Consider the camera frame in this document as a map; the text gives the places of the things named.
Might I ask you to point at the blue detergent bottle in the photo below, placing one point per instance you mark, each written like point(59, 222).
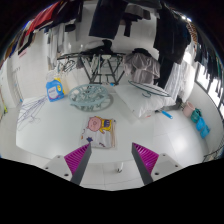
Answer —
point(55, 92)

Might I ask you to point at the hanging white clothes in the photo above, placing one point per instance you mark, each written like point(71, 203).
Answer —
point(55, 43)

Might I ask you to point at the black folding drying rack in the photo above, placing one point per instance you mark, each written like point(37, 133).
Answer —
point(100, 55)

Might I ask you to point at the grey garment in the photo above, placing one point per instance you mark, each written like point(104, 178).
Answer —
point(141, 68)

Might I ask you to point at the cartoon print towel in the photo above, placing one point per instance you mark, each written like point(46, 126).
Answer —
point(98, 131)

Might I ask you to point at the blue bag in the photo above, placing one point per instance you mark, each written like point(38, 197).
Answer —
point(201, 126)

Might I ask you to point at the light blue round clip hanger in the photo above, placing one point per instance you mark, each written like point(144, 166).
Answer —
point(75, 98)

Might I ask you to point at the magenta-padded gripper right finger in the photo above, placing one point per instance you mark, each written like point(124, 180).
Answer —
point(148, 160)

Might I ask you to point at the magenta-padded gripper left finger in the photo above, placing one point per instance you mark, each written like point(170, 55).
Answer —
point(76, 160)

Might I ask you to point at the pink bucket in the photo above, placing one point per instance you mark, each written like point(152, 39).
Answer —
point(189, 110)

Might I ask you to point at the white pillow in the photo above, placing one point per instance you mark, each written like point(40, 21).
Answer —
point(140, 101)

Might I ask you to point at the hanging red and dark clothes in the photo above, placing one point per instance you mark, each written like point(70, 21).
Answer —
point(43, 15)

